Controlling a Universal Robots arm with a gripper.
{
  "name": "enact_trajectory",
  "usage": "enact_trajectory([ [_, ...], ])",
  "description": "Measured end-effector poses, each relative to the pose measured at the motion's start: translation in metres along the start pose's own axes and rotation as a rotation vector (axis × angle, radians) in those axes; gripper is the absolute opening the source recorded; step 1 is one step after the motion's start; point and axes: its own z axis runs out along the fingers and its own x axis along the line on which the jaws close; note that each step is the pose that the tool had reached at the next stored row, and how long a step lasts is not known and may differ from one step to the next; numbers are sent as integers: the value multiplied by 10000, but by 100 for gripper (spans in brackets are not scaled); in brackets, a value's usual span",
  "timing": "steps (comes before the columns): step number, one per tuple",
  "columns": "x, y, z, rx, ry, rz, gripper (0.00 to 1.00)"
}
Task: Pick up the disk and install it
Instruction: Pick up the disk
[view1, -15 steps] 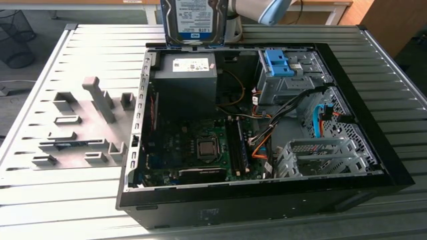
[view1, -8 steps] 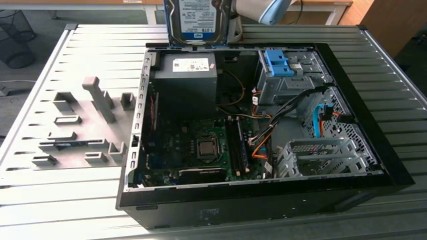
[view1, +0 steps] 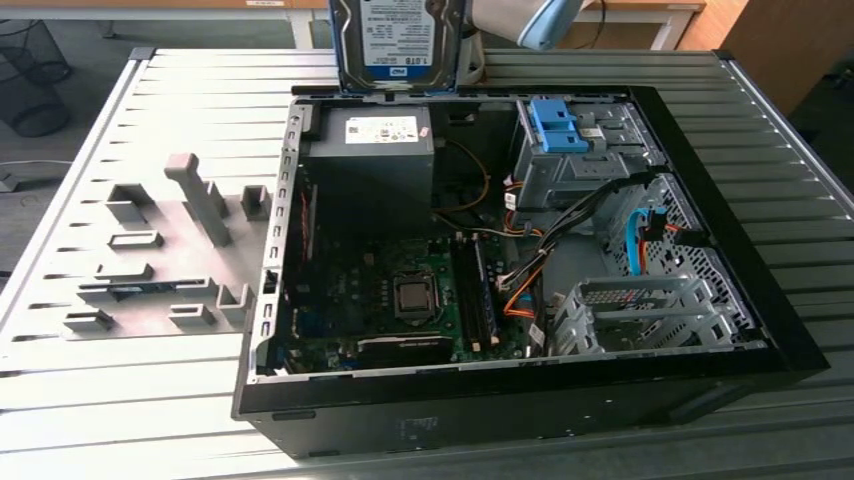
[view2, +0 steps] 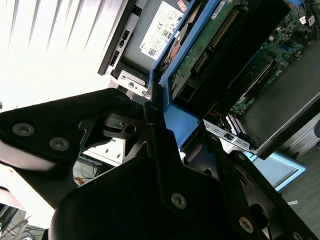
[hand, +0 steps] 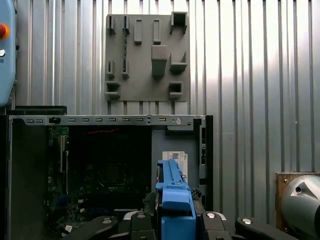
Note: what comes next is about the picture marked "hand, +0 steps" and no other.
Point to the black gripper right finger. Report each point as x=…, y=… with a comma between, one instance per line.
x=212, y=228

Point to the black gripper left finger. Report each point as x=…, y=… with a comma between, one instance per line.
x=141, y=227

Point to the hard disk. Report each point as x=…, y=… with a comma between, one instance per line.
x=177, y=200

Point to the CPU socket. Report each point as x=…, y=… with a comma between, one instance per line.
x=115, y=172

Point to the grey power supply unit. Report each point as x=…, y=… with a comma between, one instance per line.
x=172, y=142

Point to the black open PC case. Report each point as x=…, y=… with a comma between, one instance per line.
x=105, y=120

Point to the grey parts rack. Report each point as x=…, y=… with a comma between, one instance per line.
x=140, y=75

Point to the RAM stick in rack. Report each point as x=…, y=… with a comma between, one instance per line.
x=124, y=45

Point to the pale blue teach pendant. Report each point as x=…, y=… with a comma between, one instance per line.
x=6, y=62

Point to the square brown base plate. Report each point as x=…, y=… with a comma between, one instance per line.
x=278, y=180

